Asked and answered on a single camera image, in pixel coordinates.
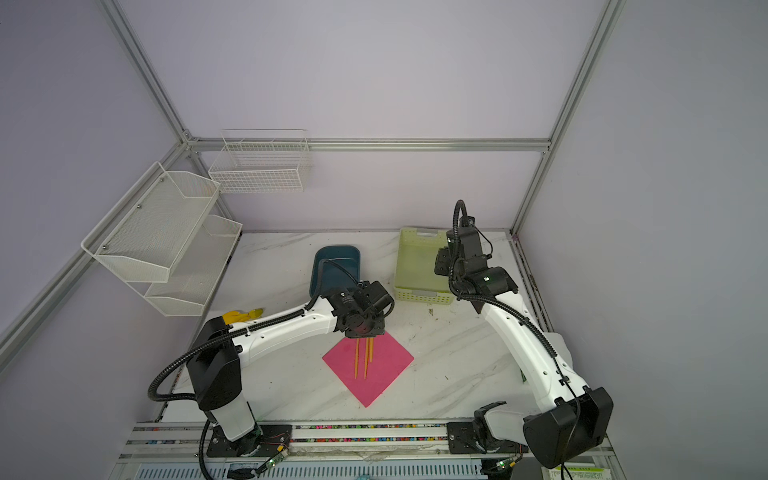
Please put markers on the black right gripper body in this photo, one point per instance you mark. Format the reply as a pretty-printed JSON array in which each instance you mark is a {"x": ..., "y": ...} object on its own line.
[{"x": 444, "y": 266}]

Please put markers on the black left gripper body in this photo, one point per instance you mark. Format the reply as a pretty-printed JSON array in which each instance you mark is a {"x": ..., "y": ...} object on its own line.
[{"x": 374, "y": 326}]

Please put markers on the orange plastic fork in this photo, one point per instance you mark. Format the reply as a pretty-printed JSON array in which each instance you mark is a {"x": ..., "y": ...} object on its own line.
[{"x": 365, "y": 367}]

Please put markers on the yellow plastic spoon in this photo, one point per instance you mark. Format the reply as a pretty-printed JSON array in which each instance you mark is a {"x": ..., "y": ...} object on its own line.
[{"x": 356, "y": 358}]

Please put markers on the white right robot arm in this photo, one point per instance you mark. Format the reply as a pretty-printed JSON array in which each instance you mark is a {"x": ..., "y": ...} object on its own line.
[{"x": 570, "y": 417}]

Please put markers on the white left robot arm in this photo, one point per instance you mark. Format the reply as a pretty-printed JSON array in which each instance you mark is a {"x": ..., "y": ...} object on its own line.
[{"x": 223, "y": 350}]

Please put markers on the pink paper napkin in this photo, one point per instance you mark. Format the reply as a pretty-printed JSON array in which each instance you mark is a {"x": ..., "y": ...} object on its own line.
[{"x": 390, "y": 360}]

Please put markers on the dark teal plastic bin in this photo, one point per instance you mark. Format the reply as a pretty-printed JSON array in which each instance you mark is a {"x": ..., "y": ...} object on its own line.
[{"x": 335, "y": 267}]

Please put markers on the light green perforated basket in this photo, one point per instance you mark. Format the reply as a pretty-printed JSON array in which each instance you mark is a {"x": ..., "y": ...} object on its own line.
[{"x": 415, "y": 280}]

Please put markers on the colourful tissue pack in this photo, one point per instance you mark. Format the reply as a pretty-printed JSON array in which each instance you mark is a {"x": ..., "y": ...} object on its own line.
[{"x": 561, "y": 348}]

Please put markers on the yellow banana bunch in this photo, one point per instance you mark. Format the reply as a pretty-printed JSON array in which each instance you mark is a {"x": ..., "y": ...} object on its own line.
[{"x": 233, "y": 317}]

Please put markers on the white mesh lower shelf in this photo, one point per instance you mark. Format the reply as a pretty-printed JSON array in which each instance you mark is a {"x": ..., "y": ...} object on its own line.
[{"x": 194, "y": 280}]

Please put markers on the white mesh shelf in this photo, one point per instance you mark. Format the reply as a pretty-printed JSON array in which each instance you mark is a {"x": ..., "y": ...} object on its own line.
[
  {"x": 144, "y": 237},
  {"x": 194, "y": 280}
]

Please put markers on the white mesh upper shelf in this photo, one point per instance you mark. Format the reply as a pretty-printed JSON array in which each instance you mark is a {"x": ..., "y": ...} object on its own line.
[{"x": 144, "y": 237}]

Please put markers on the white wire wall basket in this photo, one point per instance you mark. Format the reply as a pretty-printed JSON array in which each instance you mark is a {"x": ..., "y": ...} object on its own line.
[{"x": 262, "y": 161}]

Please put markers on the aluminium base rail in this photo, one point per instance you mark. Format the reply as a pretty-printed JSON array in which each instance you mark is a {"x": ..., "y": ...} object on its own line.
[{"x": 379, "y": 449}]

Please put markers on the aluminium frame post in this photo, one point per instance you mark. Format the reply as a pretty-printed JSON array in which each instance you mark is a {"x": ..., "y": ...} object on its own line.
[{"x": 604, "y": 27}]

